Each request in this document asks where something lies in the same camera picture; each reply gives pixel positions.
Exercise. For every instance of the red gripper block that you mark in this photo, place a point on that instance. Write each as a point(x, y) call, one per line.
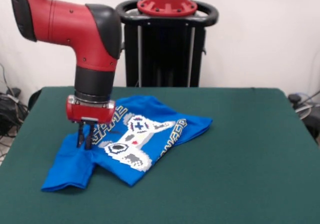
point(87, 113)

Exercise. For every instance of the blue printed t-shirt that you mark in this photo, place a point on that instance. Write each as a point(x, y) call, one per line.
point(70, 174)

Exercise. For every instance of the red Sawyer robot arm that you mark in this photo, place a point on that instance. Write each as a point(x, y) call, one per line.
point(75, 26)

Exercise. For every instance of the dark green table cloth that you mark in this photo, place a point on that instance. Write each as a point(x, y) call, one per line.
point(225, 171)

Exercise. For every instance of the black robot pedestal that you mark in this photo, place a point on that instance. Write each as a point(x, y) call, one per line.
point(165, 58)

